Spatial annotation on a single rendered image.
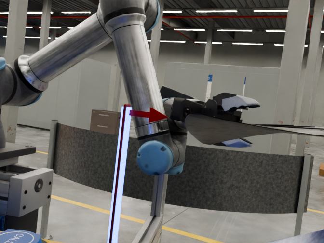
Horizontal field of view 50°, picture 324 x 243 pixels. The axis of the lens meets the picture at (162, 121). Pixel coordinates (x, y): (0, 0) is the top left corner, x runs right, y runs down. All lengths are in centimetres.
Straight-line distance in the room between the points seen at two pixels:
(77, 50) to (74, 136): 172
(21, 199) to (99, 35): 45
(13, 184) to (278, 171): 189
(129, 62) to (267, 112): 577
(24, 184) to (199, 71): 611
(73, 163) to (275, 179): 144
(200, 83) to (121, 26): 603
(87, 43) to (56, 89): 967
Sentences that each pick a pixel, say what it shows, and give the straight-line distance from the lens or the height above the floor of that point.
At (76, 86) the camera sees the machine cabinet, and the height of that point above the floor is 141.
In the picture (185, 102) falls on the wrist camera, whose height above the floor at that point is 121.
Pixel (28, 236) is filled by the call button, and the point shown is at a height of 108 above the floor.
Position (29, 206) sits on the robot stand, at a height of 92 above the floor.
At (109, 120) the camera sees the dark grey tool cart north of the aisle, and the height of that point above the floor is 73.
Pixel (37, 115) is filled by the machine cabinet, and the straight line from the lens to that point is 1109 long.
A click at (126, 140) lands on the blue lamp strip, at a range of 51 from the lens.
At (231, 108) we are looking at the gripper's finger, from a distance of 68.
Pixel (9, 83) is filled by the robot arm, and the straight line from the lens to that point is 100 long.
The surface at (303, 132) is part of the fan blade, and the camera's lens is 44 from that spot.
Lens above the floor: 120
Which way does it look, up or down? 3 degrees down
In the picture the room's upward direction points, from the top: 7 degrees clockwise
